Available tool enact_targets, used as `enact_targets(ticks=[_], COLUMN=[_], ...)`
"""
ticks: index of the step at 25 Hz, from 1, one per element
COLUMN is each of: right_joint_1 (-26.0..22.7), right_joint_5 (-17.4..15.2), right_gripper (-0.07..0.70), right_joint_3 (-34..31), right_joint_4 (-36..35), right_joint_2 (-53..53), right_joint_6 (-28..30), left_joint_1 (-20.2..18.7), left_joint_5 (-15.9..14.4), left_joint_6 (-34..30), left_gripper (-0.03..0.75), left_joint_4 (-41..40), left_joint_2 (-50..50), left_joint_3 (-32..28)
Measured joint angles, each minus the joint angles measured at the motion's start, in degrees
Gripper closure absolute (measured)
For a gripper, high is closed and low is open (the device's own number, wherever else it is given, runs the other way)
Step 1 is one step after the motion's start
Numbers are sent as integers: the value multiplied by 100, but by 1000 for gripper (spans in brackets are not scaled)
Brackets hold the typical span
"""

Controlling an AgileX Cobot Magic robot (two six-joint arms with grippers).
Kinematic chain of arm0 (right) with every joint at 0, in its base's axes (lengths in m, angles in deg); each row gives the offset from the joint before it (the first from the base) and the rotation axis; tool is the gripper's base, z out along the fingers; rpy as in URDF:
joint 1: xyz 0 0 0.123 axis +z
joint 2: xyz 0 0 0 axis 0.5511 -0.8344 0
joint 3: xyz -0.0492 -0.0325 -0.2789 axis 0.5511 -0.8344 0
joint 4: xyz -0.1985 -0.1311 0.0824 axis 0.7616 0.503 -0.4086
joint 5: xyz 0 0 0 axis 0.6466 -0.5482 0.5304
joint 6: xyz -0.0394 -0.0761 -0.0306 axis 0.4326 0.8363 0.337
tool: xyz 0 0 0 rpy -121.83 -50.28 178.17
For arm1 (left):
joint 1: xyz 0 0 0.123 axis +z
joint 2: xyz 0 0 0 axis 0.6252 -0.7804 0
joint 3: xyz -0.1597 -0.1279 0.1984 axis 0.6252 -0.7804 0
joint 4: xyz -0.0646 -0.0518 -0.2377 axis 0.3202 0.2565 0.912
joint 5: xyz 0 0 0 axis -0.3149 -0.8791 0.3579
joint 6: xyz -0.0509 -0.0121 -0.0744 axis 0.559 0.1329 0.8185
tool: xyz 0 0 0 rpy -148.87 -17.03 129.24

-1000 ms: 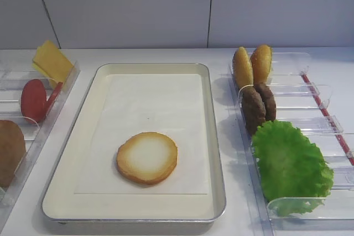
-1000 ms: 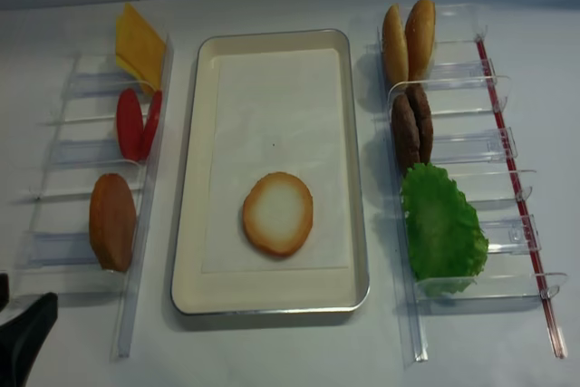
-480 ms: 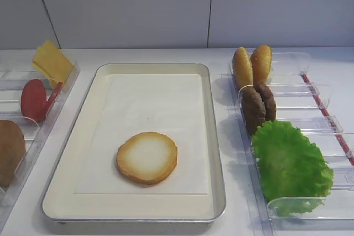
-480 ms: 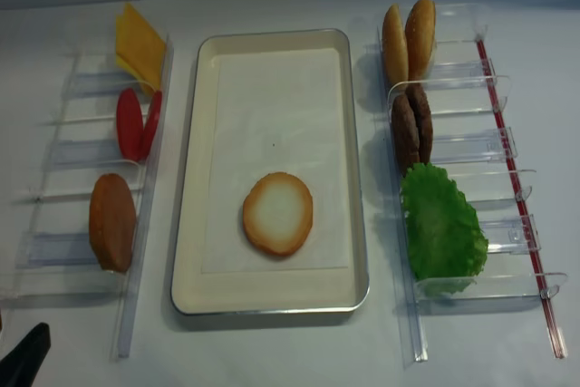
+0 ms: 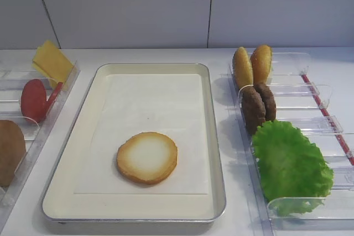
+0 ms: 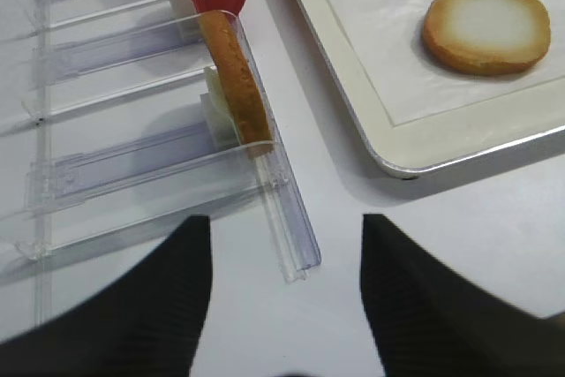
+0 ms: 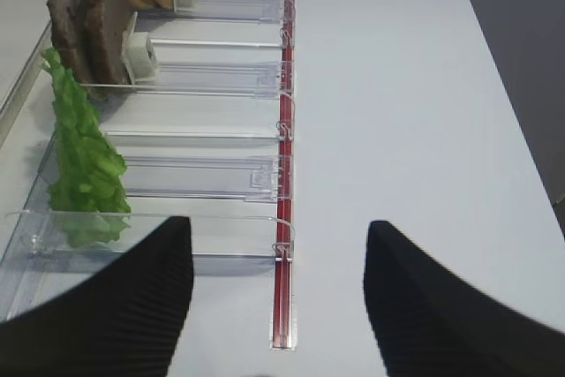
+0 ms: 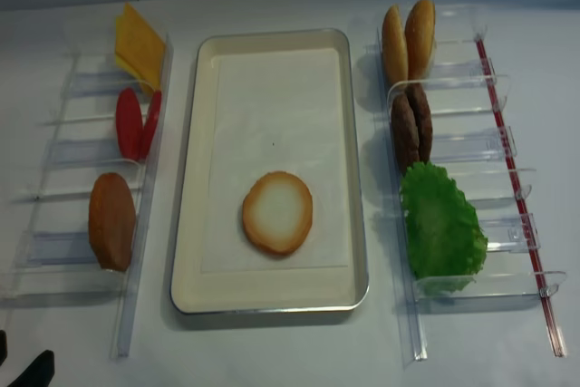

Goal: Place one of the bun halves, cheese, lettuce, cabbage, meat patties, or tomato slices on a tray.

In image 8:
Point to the green lettuce leaf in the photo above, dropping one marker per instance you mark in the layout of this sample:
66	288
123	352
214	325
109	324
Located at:
446	245

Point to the yellow cheese slice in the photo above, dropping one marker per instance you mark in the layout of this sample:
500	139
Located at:
121	63

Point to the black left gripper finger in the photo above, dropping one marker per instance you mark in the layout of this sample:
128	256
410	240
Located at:
39	373

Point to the clear acrylic left rack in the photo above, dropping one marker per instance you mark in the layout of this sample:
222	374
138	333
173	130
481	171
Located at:
54	262

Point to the golden bun slice left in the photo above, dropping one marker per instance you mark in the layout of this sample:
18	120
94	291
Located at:
394	47

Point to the brown meat patty right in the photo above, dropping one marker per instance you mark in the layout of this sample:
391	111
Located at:
419	104

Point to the cream rectangular tray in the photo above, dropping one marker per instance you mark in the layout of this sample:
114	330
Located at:
266	103

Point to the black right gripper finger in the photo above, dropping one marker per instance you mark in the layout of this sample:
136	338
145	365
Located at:
3	347

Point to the brown bun slice in left rack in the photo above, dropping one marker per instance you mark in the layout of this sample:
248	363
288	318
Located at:
111	222

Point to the clear acrylic right rack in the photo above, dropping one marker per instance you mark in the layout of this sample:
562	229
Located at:
474	144

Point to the clear acrylic rack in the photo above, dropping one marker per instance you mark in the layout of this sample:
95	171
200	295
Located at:
54	262
474	144

